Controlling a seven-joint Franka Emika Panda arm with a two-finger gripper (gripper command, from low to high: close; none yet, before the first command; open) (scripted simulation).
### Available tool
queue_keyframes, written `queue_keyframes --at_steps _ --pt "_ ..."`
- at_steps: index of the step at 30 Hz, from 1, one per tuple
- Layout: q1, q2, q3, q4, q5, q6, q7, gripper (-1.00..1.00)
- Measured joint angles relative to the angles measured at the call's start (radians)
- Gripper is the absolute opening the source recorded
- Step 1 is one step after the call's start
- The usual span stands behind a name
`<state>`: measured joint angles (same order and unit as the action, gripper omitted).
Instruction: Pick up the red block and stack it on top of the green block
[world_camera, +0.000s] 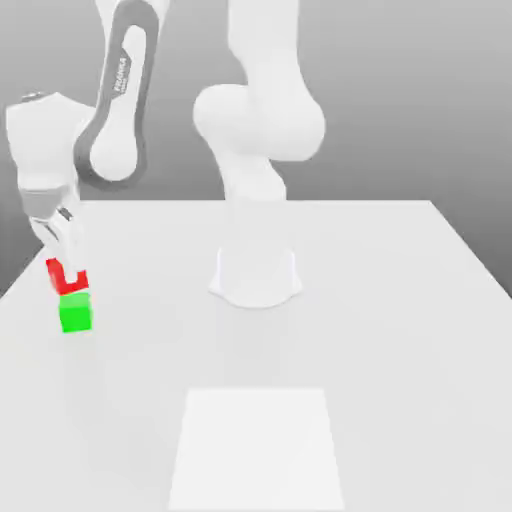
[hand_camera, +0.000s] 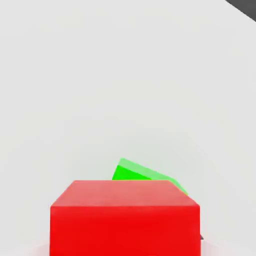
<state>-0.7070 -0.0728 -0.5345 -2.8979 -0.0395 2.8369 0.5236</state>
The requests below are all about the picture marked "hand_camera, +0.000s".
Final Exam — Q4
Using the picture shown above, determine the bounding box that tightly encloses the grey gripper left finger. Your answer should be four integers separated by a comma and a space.
29, 241, 51, 256

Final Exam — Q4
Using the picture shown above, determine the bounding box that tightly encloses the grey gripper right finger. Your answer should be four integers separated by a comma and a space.
199, 233, 220, 256

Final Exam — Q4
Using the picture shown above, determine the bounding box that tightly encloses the small red cube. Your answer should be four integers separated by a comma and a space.
49, 179, 202, 256

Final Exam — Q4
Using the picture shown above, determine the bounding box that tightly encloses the small green cube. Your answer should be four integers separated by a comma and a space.
111, 157, 189, 197

